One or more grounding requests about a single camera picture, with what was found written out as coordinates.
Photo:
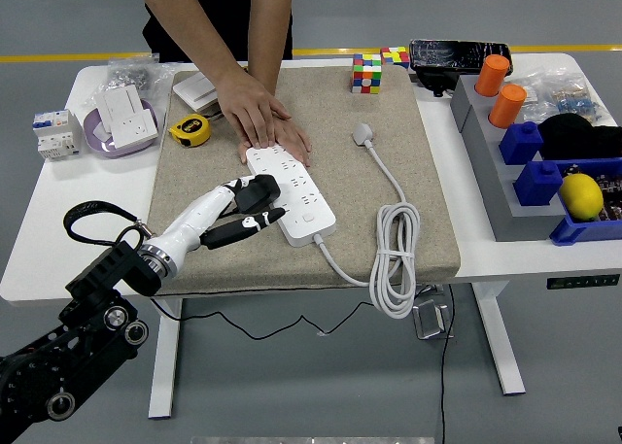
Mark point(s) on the person's left hand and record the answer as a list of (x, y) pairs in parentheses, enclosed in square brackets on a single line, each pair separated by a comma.
[(295, 140)]

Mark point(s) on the person's right hand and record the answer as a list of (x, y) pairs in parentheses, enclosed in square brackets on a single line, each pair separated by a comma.
[(250, 109)]

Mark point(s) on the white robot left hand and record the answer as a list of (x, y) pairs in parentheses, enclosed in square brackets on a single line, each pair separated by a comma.
[(194, 215)]

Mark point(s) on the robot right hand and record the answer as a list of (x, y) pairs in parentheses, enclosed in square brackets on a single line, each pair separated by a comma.
[(619, 434)]

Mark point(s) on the black plug adapter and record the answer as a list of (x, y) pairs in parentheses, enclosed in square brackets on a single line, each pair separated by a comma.
[(260, 191)]

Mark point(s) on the white power strip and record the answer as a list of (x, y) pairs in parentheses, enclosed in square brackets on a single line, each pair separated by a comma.
[(316, 228)]

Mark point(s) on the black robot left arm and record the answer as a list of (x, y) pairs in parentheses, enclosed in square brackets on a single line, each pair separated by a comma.
[(107, 269)]

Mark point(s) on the person's right forearm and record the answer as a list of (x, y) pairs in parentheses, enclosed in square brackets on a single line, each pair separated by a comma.
[(184, 26)]

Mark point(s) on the person's left forearm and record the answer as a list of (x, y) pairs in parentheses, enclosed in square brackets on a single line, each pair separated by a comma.
[(269, 26)]

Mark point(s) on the yellow tape measure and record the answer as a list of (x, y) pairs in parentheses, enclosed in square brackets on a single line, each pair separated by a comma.
[(189, 129)]

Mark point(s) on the grey-brown mat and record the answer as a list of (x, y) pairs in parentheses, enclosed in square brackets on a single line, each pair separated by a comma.
[(340, 196)]

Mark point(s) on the large Rubik's cube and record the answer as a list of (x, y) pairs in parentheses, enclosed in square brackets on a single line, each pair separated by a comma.
[(367, 75)]

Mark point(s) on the purple bowl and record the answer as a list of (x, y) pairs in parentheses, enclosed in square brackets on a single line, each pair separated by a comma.
[(97, 145)]

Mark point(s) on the clear bag of screws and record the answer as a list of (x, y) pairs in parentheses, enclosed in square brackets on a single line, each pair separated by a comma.
[(128, 77)]

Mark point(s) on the small Rubik's cube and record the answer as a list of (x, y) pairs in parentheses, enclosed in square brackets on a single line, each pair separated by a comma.
[(396, 56)]

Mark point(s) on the white table leg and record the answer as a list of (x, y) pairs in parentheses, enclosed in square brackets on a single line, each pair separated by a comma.
[(165, 366), (500, 347)]

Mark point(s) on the black table control panel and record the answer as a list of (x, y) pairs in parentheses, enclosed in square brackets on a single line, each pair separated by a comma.
[(583, 282)]

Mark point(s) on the white circuit breaker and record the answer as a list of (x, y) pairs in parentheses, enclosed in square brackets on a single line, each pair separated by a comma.
[(53, 135)]

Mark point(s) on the black plastic-wrapped device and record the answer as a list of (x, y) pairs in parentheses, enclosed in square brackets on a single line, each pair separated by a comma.
[(452, 54)]

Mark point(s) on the grey stepped holder block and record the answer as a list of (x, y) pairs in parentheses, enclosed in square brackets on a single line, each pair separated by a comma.
[(486, 172)]

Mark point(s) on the orange cylinder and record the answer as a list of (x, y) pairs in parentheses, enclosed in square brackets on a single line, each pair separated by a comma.
[(506, 106), (492, 75)]

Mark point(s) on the blue plastic bin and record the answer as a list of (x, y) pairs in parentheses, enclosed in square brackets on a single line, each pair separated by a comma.
[(583, 230)]

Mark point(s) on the clear acrylic stand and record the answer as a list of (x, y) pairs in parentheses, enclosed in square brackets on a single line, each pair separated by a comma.
[(430, 320)]

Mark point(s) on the blue peg block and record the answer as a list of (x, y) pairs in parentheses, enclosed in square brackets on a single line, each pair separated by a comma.
[(537, 184), (520, 145)]

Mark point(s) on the dark circuit boards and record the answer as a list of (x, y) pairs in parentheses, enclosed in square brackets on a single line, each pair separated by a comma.
[(612, 196)]

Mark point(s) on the yellow lemon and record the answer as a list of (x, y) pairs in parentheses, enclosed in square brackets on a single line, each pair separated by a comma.
[(580, 196)]

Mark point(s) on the clear bag of parts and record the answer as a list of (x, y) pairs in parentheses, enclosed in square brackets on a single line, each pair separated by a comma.
[(544, 82)]

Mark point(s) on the clear bag blue parts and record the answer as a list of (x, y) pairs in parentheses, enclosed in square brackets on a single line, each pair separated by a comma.
[(576, 105)]

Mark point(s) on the black cloth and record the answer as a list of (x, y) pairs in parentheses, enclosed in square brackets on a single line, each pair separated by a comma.
[(578, 138)]

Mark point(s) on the white double switch panel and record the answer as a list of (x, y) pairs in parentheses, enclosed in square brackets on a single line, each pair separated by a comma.
[(194, 88)]

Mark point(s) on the white wall plug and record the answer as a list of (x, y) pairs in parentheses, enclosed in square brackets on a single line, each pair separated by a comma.
[(362, 134)]

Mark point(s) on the white wall socket panel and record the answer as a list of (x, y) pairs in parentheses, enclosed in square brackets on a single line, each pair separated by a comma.
[(133, 129)]

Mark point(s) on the small black bracket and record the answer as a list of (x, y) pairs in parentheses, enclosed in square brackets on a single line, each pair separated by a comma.
[(435, 80)]

